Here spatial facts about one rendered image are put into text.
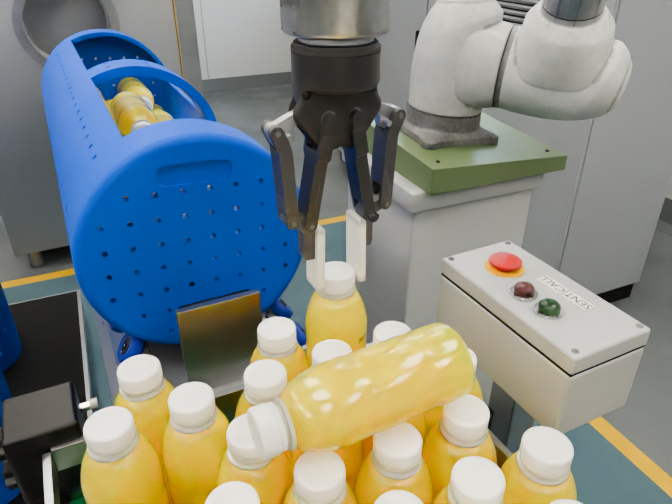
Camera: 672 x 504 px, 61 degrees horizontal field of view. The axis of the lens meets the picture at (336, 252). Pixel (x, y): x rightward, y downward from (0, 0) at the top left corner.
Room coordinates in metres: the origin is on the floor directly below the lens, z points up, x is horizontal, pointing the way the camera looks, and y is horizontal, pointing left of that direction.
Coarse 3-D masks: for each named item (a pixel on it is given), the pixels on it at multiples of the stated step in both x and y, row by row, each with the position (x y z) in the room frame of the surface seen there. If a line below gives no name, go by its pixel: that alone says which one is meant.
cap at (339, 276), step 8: (328, 264) 0.50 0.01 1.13; (336, 264) 0.51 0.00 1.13; (344, 264) 0.50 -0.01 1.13; (328, 272) 0.49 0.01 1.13; (336, 272) 0.49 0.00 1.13; (344, 272) 0.49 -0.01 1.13; (352, 272) 0.49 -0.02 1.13; (328, 280) 0.48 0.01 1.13; (336, 280) 0.47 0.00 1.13; (344, 280) 0.48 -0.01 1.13; (352, 280) 0.48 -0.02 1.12; (328, 288) 0.48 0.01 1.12; (336, 288) 0.47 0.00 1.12; (344, 288) 0.48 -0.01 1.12; (352, 288) 0.49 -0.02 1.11
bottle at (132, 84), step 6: (126, 78) 1.37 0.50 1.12; (132, 78) 1.37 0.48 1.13; (120, 84) 1.36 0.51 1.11; (126, 84) 1.32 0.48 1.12; (132, 84) 1.31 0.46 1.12; (138, 84) 1.31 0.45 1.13; (120, 90) 1.33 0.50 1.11; (126, 90) 1.29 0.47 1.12; (132, 90) 1.27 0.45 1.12; (138, 90) 1.27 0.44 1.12; (144, 90) 1.28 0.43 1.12; (144, 96) 1.26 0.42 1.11; (150, 96) 1.27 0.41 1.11
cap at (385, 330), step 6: (378, 324) 0.47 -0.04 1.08; (384, 324) 0.47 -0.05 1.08; (390, 324) 0.47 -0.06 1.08; (396, 324) 0.47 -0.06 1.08; (402, 324) 0.47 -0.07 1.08; (378, 330) 0.46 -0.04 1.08; (384, 330) 0.46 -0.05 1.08; (390, 330) 0.46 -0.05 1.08; (396, 330) 0.46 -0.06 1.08; (402, 330) 0.46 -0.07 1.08; (408, 330) 0.46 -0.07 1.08; (378, 336) 0.45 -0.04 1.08; (384, 336) 0.45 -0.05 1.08; (390, 336) 0.45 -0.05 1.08
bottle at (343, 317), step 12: (312, 300) 0.49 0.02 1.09; (324, 300) 0.48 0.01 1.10; (336, 300) 0.47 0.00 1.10; (348, 300) 0.48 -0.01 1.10; (360, 300) 0.49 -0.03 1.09; (312, 312) 0.48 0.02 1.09; (324, 312) 0.47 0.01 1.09; (336, 312) 0.47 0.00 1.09; (348, 312) 0.47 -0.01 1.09; (360, 312) 0.48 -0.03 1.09; (312, 324) 0.47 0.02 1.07; (324, 324) 0.46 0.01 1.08; (336, 324) 0.46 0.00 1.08; (348, 324) 0.46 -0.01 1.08; (360, 324) 0.47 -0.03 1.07; (312, 336) 0.47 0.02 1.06; (324, 336) 0.46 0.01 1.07; (336, 336) 0.46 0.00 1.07; (348, 336) 0.46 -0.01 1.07; (360, 336) 0.47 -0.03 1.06; (312, 348) 0.47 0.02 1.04; (360, 348) 0.47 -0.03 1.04
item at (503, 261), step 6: (498, 252) 0.56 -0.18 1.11; (504, 252) 0.56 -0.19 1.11; (492, 258) 0.54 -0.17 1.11; (498, 258) 0.54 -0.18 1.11; (504, 258) 0.54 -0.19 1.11; (510, 258) 0.54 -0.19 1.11; (516, 258) 0.54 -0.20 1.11; (492, 264) 0.54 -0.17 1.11; (498, 264) 0.53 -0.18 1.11; (504, 264) 0.53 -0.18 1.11; (510, 264) 0.53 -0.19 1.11; (516, 264) 0.53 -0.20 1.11; (504, 270) 0.53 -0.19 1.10; (510, 270) 0.53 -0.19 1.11
